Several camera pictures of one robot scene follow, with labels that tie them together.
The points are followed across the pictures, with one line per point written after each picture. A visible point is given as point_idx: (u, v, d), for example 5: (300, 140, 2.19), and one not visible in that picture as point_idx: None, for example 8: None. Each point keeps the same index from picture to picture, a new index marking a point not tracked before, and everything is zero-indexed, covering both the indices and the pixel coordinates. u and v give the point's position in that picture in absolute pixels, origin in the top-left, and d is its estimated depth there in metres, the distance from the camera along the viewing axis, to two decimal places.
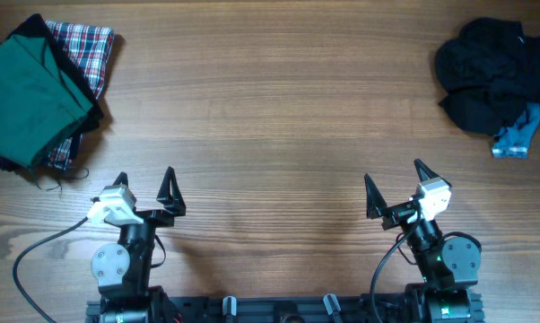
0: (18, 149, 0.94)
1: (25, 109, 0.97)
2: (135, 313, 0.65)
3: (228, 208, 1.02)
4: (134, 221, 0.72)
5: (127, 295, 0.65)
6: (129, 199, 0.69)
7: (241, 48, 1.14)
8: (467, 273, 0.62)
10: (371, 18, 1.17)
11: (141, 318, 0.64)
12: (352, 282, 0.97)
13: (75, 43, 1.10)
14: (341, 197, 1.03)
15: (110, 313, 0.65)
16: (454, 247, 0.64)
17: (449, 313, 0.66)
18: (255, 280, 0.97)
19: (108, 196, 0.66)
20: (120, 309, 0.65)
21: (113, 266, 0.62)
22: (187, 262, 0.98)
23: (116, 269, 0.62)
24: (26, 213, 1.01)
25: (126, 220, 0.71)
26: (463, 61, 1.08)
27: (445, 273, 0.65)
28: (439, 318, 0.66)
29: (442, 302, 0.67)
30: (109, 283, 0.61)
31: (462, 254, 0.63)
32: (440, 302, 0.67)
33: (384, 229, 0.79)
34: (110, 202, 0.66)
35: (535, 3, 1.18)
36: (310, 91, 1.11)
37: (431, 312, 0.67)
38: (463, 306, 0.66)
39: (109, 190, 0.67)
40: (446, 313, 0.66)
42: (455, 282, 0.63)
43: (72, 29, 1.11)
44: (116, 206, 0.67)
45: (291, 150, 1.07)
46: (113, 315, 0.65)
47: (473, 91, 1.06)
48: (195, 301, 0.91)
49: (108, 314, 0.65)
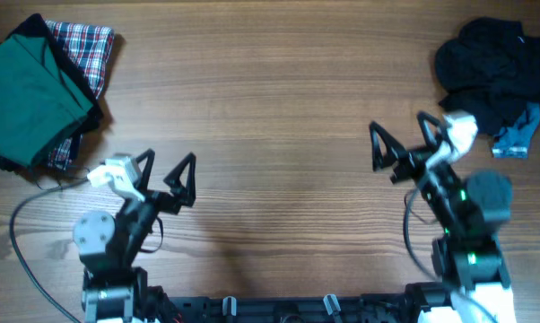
0: (18, 149, 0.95)
1: (25, 110, 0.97)
2: (119, 291, 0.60)
3: (228, 208, 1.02)
4: (136, 196, 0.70)
5: (111, 268, 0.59)
6: (132, 169, 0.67)
7: (241, 48, 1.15)
8: (498, 207, 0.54)
10: (371, 18, 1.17)
11: (126, 296, 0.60)
12: (352, 283, 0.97)
13: (75, 42, 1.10)
14: (341, 196, 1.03)
15: (92, 290, 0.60)
16: (480, 180, 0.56)
17: (476, 261, 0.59)
18: (255, 280, 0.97)
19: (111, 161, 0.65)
20: (105, 283, 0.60)
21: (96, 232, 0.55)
22: (187, 262, 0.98)
23: (99, 236, 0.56)
24: (26, 213, 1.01)
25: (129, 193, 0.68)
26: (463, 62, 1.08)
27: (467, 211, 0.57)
28: (466, 267, 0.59)
29: (467, 252, 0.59)
30: (90, 250, 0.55)
31: (490, 187, 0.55)
32: (464, 249, 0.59)
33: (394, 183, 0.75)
34: (112, 169, 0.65)
35: (534, 3, 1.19)
36: (310, 91, 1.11)
37: (457, 261, 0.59)
38: (492, 254, 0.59)
39: (115, 158, 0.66)
40: (473, 262, 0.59)
42: (483, 219, 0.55)
43: (72, 29, 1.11)
44: (117, 176, 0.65)
45: (291, 150, 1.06)
46: (95, 292, 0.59)
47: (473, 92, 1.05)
48: (195, 302, 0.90)
49: (90, 291, 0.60)
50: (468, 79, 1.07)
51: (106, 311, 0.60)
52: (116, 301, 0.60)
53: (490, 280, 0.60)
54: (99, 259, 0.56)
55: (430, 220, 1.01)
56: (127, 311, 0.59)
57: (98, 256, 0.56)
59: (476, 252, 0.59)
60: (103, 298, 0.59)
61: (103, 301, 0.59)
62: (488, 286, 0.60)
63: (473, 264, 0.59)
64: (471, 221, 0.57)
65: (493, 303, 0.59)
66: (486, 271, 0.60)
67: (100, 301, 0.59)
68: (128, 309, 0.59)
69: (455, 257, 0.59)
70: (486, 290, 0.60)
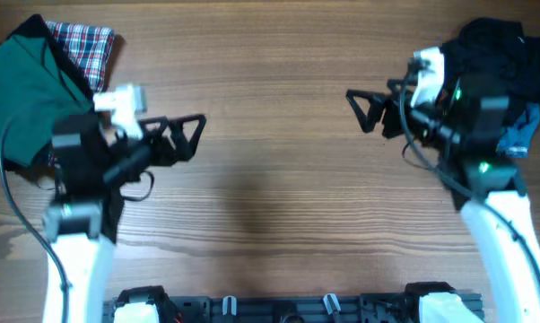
0: (19, 150, 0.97)
1: (25, 110, 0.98)
2: (85, 207, 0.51)
3: (228, 208, 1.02)
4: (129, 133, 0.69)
5: (84, 178, 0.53)
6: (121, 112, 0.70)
7: (241, 48, 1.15)
8: (494, 94, 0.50)
10: (371, 18, 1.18)
11: (91, 213, 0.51)
12: (352, 282, 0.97)
13: (75, 43, 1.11)
14: (341, 196, 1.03)
15: (55, 205, 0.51)
16: (468, 78, 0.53)
17: (490, 170, 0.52)
18: (255, 280, 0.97)
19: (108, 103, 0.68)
20: (68, 200, 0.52)
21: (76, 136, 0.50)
22: (187, 262, 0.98)
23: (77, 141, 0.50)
24: (26, 212, 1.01)
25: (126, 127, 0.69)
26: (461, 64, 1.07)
27: (468, 111, 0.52)
28: (478, 177, 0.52)
29: (478, 162, 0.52)
30: (67, 137, 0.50)
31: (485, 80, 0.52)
32: (474, 158, 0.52)
33: (387, 136, 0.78)
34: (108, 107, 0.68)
35: (534, 4, 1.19)
36: (310, 91, 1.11)
37: (467, 170, 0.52)
38: (507, 163, 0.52)
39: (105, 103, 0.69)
40: (485, 171, 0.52)
42: (482, 107, 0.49)
43: (72, 29, 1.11)
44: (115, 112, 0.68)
45: (291, 150, 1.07)
46: (57, 206, 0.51)
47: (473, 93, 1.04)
48: (195, 302, 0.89)
49: (52, 206, 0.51)
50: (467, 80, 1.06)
51: (70, 228, 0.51)
52: (82, 219, 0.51)
53: (503, 189, 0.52)
54: (73, 151, 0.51)
55: (430, 220, 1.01)
56: (95, 227, 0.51)
57: (74, 144, 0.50)
59: (489, 161, 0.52)
60: (67, 213, 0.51)
61: (66, 218, 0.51)
62: (502, 194, 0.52)
63: (485, 173, 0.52)
64: (473, 119, 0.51)
65: (510, 209, 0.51)
66: (499, 184, 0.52)
67: (62, 219, 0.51)
68: (96, 222, 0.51)
69: (465, 167, 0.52)
70: (500, 197, 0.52)
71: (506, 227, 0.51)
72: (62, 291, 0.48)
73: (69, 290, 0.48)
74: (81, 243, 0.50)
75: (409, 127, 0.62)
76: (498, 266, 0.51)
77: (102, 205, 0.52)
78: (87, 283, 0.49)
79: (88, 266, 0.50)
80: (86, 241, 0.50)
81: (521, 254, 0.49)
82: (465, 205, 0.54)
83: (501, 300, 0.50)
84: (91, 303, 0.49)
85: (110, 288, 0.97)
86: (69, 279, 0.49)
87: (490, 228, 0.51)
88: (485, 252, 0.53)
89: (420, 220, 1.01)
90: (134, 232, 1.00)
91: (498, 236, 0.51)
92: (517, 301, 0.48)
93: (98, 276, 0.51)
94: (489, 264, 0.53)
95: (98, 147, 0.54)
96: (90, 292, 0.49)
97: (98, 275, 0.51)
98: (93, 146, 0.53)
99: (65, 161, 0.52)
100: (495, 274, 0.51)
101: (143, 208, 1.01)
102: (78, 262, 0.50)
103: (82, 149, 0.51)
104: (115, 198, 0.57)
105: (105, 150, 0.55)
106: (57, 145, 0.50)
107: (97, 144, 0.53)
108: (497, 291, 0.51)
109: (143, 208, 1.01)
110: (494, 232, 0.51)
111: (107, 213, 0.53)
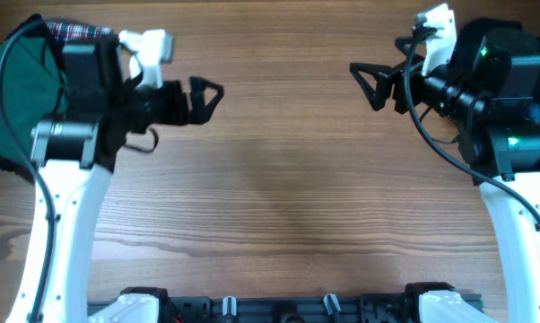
0: (18, 150, 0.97)
1: (25, 111, 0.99)
2: (77, 128, 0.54)
3: (227, 208, 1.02)
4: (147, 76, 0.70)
5: (86, 96, 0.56)
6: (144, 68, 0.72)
7: (241, 48, 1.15)
8: (525, 53, 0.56)
10: (371, 18, 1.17)
11: (82, 133, 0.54)
12: (352, 282, 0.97)
13: (74, 41, 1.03)
14: (341, 196, 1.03)
15: (47, 122, 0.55)
16: (499, 37, 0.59)
17: (518, 142, 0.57)
18: (255, 280, 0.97)
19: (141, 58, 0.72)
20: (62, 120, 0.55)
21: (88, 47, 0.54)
22: (187, 262, 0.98)
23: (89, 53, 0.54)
24: (26, 213, 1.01)
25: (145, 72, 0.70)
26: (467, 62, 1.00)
27: (492, 71, 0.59)
28: (505, 151, 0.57)
29: (507, 133, 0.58)
30: (79, 48, 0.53)
31: (511, 35, 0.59)
32: (505, 133, 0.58)
33: (400, 113, 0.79)
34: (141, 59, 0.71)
35: (534, 4, 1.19)
36: (310, 91, 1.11)
37: (496, 145, 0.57)
38: (538, 135, 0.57)
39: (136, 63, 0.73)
40: (514, 144, 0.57)
42: (511, 64, 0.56)
43: (71, 28, 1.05)
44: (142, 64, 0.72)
45: (291, 150, 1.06)
46: (47, 125, 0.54)
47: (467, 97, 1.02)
48: (195, 302, 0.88)
49: (43, 123, 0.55)
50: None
51: (58, 152, 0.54)
52: (72, 138, 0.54)
53: (531, 167, 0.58)
54: (83, 65, 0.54)
55: (430, 220, 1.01)
56: (87, 155, 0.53)
57: (83, 59, 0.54)
59: (518, 135, 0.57)
60: (56, 133, 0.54)
61: (57, 135, 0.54)
62: (530, 173, 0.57)
63: (514, 144, 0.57)
64: (500, 82, 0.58)
65: (535, 195, 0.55)
66: (527, 157, 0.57)
67: (51, 137, 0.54)
68: (89, 150, 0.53)
69: (492, 137, 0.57)
70: (528, 177, 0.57)
71: (530, 216, 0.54)
72: (47, 222, 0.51)
73: (56, 222, 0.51)
74: (72, 168, 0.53)
75: (431, 97, 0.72)
76: (518, 254, 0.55)
77: (97, 128, 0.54)
78: (74, 214, 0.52)
79: (76, 199, 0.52)
80: (78, 170, 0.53)
81: None
82: (486, 183, 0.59)
83: (517, 284, 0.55)
84: (78, 235, 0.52)
85: (110, 288, 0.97)
86: (56, 210, 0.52)
87: (513, 214, 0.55)
88: (505, 240, 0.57)
89: (420, 220, 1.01)
90: (134, 232, 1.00)
91: (520, 223, 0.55)
92: (535, 288, 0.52)
93: (85, 210, 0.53)
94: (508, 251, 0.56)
95: (106, 69, 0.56)
96: (77, 223, 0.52)
97: (85, 206, 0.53)
98: (103, 65, 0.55)
99: (74, 77, 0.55)
100: (514, 264, 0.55)
101: (143, 208, 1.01)
102: (65, 190, 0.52)
103: (91, 64, 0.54)
104: (117, 126, 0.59)
105: (118, 79, 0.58)
106: (66, 54, 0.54)
107: (106, 65, 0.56)
108: (514, 276, 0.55)
109: (143, 208, 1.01)
110: (518, 222, 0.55)
111: (104, 138, 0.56)
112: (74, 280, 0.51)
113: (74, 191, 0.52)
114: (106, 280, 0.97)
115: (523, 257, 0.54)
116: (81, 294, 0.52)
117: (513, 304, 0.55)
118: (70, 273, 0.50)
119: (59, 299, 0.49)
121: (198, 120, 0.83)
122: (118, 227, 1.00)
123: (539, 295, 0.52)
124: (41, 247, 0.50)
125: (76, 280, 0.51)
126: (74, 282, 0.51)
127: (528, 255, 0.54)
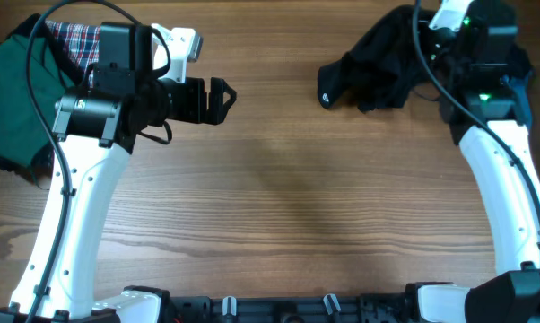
0: (18, 150, 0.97)
1: (24, 110, 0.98)
2: (102, 107, 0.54)
3: (228, 208, 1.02)
4: (178, 72, 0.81)
5: (115, 80, 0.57)
6: (175, 66, 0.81)
7: (242, 48, 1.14)
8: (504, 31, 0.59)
10: (372, 18, 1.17)
11: (106, 111, 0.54)
12: (353, 281, 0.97)
13: (75, 42, 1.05)
14: (341, 197, 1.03)
15: (70, 98, 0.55)
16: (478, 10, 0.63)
17: (489, 99, 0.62)
18: (255, 280, 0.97)
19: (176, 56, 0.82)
20: (83, 97, 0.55)
21: (123, 37, 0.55)
22: (187, 262, 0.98)
23: (127, 42, 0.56)
24: (25, 213, 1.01)
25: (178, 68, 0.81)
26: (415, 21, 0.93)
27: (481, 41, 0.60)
28: (477, 103, 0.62)
29: (478, 91, 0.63)
30: (116, 29, 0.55)
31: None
32: (475, 91, 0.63)
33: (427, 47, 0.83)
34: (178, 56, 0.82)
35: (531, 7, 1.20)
36: (310, 91, 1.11)
37: (470, 100, 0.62)
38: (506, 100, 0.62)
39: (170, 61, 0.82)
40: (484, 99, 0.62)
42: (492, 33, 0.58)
43: (72, 29, 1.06)
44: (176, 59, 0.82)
45: (291, 150, 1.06)
46: (73, 100, 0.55)
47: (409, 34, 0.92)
48: (195, 302, 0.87)
49: (66, 99, 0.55)
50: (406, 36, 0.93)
51: (81, 126, 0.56)
52: (94, 116, 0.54)
53: (502, 118, 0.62)
54: (117, 45, 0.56)
55: (429, 220, 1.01)
56: (108, 133, 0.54)
57: (119, 39, 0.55)
59: (490, 94, 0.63)
60: (81, 108, 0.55)
61: (80, 110, 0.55)
62: (503, 122, 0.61)
63: (484, 100, 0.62)
64: (474, 49, 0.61)
65: (509, 137, 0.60)
66: (497, 110, 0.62)
67: (74, 111, 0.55)
68: (110, 126, 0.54)
69: (465, 97, 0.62)
70: (500, 125, 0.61)
71: (503, 152, 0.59)
72: (64, 196, 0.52)
73: (71, 196, 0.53)
74: (91, 144, 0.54)
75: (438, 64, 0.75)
76: (495, 186, 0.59)
77: (119, 107, 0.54)
78: (91, 190, 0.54)
79: (92, 176, 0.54)
80: (95, 146, 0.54)
81: (517, 176, 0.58)
82: (465, 136, 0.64)
83: (498, 213, 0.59)
84: (92, 212, 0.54)
85: (110, 288, 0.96)
86: (73, 185, 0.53)
87: (488, 153, 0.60)
88: (483, 174, 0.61)
89: (420, 220, 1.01)
90: (134, 232, 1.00)
91: (494, 159, 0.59)
92: (515, 214, 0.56)
93: (102, 185, 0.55)
94: (491, 193, 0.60)
95: (136, 54, 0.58)
96: (93, 200, 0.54)
97: (100, 184, 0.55)
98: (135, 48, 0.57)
99: (108, 56, 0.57)
100: (494, 198, 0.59)
101: (143, 208, 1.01)
102: (82, 164, 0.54)
103: (125, 45, 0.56)
104: (140, 109, 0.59)
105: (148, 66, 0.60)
106: (105, 33, 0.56)
107: (138, 50, 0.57)
108: (496, 209, 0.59)
109: (143, 208, 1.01)
110: (492, 158, 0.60)
111: (126, 118, 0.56)
112: (84, 252, 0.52)
113: (90, 168, 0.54)
114: (106, 280, 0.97)
115: (499, 182, 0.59)
116: (90, 267, 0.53)
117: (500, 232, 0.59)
118: (80, 249, 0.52)
119: (67, 274, 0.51)
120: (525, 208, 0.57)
121: (213, 120, 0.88)
122: (118, 227, 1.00)
123: (519, 218, 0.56)
124: (56, 219, 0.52)
125: (85, 257, 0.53)
126: (82, 258, 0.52)
127: (505, 186, 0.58)
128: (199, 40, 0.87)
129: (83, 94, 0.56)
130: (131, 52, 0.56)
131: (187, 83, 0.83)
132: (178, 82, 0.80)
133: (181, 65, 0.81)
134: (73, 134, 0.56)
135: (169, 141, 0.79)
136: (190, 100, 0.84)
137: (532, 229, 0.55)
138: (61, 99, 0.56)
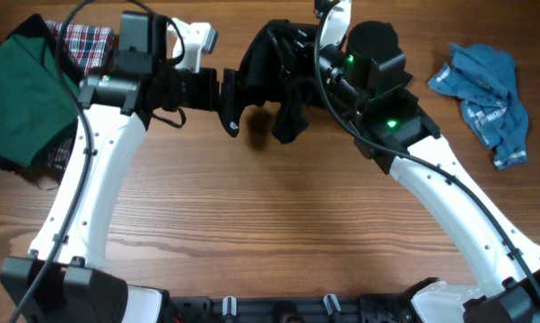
0: (18, 151, 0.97)
1: (25, 110, 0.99)
2: (122, 82, 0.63)
3: (227, 208, 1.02)
4: (192, 61, 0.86)
5: (134, 67, 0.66)
6: (190, 56, 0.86)
7: (242, 48, 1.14)
8: (392, 56, 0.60)
10: (372, 18, 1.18)
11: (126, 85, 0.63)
12: (354, 282, 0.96)
13: (75, 42, 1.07)
14: (340, 197, 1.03)
15: (94, 76, 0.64)
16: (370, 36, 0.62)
17: (397, 125, 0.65)
18: (255, 280, 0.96)
19: (191, 42, 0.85)
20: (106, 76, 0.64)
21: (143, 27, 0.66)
22: (187, 262, 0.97)
23: (145, 29, 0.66)
24: (25, 213, 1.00)
25: (191, 58, 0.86)
26: (304, 29, 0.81)
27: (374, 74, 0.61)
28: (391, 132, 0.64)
29: (385, 120, 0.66)
30: (136, 17, 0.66)
31: (368, 36, 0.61)
32: (383, 122, 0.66)
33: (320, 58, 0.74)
34: (192, 44, 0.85)
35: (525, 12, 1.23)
36: None
37: (381, 133, 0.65)
38: (415, 119, 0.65)
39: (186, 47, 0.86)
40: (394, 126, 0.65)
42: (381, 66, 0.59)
43: (71, 29, 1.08)
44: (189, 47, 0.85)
45: (291, 150, 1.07)
46: (98, 77, 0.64)
47: (305, 36, 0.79)
48: (195, 302, 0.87)
49: (91, 77, 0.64)
50: (293, 48, 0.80)
51: (103, 99, 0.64)
52: (117, 90, 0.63)
53: (417, 136, 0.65)
54: (137, 30, 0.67)
55: (429, 220, 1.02)
56: (128, 103, 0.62)
57: (140, 26, 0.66)
59: (396, 119, 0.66)
60: (105, 82, 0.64)
61: (104, 85, 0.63)
62: (420, 142, 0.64)
63: (393, 127, 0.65)
64: (370, 83, 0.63)
65: (433, 156, 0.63)
66: (410, 130, 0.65)
67: (99, 86, 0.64)
68: (130, 99, 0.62)
69: (378, 133, 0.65)
70: (417, 146, 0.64)
71: (436, 175, 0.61)
72: (85, 155, 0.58)
73: (92, 156, 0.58)
74: (113, 112, 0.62)
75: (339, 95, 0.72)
76: (443, 210, 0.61)
77: (138, 83, 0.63)
78: (108, 153, 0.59)
79: (113, 140, 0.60)
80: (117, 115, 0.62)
81: (458, 194, 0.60)
82: (394, 169, 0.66)
83: (460, 238, 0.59)
84: (103, 187, 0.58)
85: None
86: (93, 146, 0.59)
87: (423, 179, 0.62)
88: (431, 204, 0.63)
89: (420, 220, 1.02)
90: (134, 232, 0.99)
91: (432, 184, 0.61)
92: (476, 235, 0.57)
93: (117, 154, 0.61)
94: (440, 215, 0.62)
95: (153, 39, 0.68)
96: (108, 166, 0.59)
97: (119, 148, 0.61)
98: (152, 35, 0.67)
99: (128, 40, 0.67)
100: (445, 219, 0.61)
101: (143, 209, 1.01)
102: (103, 130, 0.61)
103: (144, 30, 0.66)
104: (156, 89, 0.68)
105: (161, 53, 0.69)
106: (126, 20, 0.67)
107: (154, 36, 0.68)
108: (457, 232, 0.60)
109: (143, 208, 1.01)
110: (429, 181, 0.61)
111: (142, 95, 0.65)
112: (99, 213, 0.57)
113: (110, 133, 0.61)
114: None
115: (446, 205, 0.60)
116: (100, 235, 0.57)
117: (465, 250, 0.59)
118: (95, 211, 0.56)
119: (85, 224, 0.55)
120: (480, 225, 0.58)
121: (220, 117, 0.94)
122: (117, 227, 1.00)
123: (481, 238, 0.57)
124: (69, 193, 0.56)
125: (100, 223, 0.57)
126: (99, 218, 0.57)
127: (454, 208, 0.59)
128: (214, 34, 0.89)
129: (105, 74, 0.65)
130: (149, 39, 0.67)
131: (201, 74, 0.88)
132: (193, 72, 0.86)
133: (196, 56, 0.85)
134: (97, 104, 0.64)
135: (181, 126, 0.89)
136: (203, 90, 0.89)
137: (495, 241, 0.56)
138: (86, 77, 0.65)
